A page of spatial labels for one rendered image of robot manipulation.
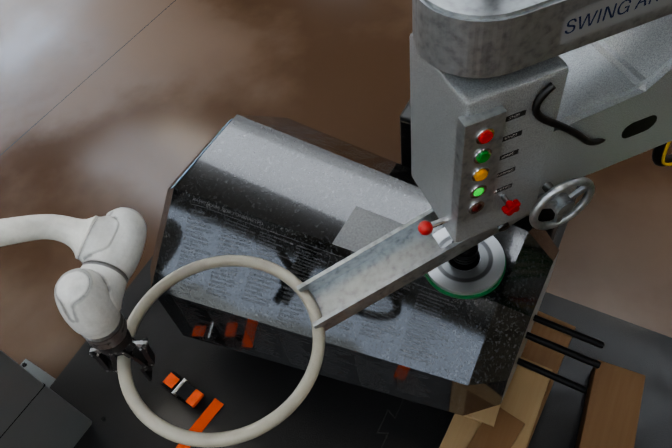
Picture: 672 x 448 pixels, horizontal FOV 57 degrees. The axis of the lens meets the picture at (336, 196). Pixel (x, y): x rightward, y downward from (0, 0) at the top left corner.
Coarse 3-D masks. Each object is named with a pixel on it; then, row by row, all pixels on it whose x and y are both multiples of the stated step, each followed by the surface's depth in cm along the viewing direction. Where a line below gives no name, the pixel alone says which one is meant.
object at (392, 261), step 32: (544, 192) 143; (416, 224) 152; (352, 256) 152; (384, 256) 154; (416, 256) 151; (448, 256) 146; (320, 288) 156; (352, 288) 153; (384, 288) 146; (320, 320) 147
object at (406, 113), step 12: (408, 108) 218; (408, 120) 215; (408, 132) 220; (408, 144) 225; (408, 156) 230; (528, 216) 224; (540, 216) 220; (552, 216) 217; (552, 228) 223; (564, 228) 265; (552, 240) 252
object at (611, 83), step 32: (640, 32) 122; (576, 64) 125; (608, 64) 123; (640, 64) 120; (544, 96) 104; (576, 96) 120; (608, 96) 119; (640, 96) 120; (576, 128) 120; (608, 128) 124; (640, 128) 129; (576, 160) 129; (608, 160) 134
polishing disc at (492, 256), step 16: (448, 240) 167; (496, 240) 165; (480, 256) 163; (496, 256) 162; (432, 272) 161; (448, 272) 161; (464, 272) 160; (480, 272) 160; (496, 272) 159; (448, 288) 158; (464, 288) 157; (480, 288) 157
